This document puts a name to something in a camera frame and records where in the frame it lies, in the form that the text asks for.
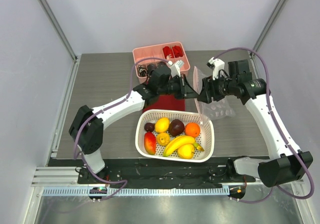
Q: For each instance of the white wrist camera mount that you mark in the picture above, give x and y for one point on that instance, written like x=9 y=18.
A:
x=175 y=68
x=216 y=65

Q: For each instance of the dark red apple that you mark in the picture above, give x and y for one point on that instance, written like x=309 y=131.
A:
x=176 y=127

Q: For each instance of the small yellow bumpy fruit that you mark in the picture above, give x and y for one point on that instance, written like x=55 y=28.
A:
x=163 y=139

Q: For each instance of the right aluminium frame post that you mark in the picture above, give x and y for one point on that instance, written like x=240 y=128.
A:
x=280 y=4

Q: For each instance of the yellow lemon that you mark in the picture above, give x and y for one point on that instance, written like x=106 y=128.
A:
x=162 y=125

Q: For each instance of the white slotted cable duct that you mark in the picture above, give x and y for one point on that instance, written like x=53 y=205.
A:
x=96 y=192

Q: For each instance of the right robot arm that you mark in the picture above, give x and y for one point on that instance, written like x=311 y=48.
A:
x=287 y=162

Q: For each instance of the black white patterned item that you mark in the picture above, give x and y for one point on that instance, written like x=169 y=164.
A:
x=142 y=70

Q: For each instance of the clear zip top bag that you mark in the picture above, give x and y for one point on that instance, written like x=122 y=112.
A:
x=214 y=110

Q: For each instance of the folded red cloth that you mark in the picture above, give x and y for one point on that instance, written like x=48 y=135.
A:
x=169 y=102

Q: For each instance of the white perforated plastic basket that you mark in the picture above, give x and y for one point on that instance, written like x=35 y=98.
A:
x=206 y=137

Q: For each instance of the left aluminium frame post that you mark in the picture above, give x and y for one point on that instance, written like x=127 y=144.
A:
x=58 y=29

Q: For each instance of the dark brown rolled item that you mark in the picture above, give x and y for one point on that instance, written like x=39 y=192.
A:
x=161 y=64

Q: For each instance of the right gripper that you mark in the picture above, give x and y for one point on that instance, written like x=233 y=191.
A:
x=207 y=91

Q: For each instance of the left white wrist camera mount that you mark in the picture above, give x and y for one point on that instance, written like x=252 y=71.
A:
x=175 y=68

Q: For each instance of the pink divided organizer box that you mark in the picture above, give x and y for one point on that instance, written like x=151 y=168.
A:
x=153 y=51

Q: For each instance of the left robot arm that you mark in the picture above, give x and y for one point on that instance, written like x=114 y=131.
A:
x=89 y=124

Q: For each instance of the dark grey rolled item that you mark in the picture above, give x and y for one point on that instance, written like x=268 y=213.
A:
x=150 y=68

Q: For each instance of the orange fruit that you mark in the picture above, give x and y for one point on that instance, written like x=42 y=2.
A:
x=192 y=129

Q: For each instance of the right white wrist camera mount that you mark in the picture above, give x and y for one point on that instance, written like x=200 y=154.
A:
x=216 y=65

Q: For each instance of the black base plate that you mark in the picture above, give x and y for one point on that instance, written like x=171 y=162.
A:
x=160 y=174

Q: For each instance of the yellow banana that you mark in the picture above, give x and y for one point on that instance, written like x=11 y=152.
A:
x=179 y=142

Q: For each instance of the aluminium frame post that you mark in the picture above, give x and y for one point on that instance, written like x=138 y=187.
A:
x=280 y=4
x=58 y=29

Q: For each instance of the red yellow mango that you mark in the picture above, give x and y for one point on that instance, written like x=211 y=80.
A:
x=150 y=143

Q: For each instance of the red item in organizer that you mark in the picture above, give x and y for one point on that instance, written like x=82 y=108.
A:
x=177 y=51
x=167 y=52

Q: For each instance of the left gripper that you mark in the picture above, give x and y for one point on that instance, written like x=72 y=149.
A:
x=185 y=90

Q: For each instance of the small dark plum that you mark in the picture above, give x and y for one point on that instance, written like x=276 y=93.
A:
x=149 y=127

